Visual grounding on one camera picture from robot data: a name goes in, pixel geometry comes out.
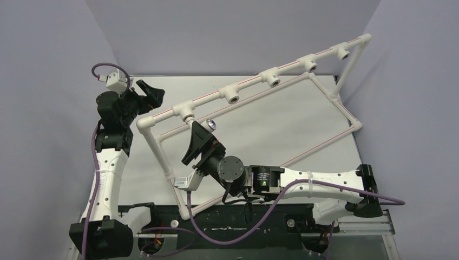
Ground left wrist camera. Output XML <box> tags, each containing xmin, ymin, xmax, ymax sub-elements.
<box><xmin>106</xmin><ymin>70</ymin><xmax>128</xmax><ymax>94</ymax></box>

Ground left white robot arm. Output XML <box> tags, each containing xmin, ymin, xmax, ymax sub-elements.
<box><xmin>69</xmin><ymin>80</ymin><xmax>165</xmax><ymax>259</ymax></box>

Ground white PVC pipe frame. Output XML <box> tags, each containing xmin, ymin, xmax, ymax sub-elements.
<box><xmin>120</xmin><ymin>34</ymin><xmax>371</xmax><ymax>217</ymax></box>

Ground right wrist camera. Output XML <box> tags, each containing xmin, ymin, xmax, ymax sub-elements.
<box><xmin>173</xmin><ymin>170</ymin><xmax>204</xmax><ymax>192</ymax></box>

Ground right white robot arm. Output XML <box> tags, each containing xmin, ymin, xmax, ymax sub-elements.
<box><xmin>173</xmin><ymin>119</ymin><xmax>383</xmax><ymax>231</ymax></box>

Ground white plastic water faucet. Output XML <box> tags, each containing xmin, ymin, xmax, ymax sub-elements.
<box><xmin>184</xmin><ymin>115</ymin><xmax>217</xmax><ymax>133</ymax></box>

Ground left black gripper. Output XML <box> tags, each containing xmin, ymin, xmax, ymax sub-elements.
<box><xmin>116</xmin><ymin>80</ymin><xmax>164</xmax><ymax>126</ymax></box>

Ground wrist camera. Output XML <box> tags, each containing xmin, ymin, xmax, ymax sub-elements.
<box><xmin>173</xmin><ymin>170</ymin><xmax>204</xmax><ymax>192</ymax></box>
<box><xmin>106</xmin><ymin>70</ymin><xmax>128</xmax><ymax>94</ymax></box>

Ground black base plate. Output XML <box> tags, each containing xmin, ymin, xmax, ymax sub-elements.
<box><xmin>118</xmin><ymin>203</ymin><xmax>345</xmax><ymax>251</ymax></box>

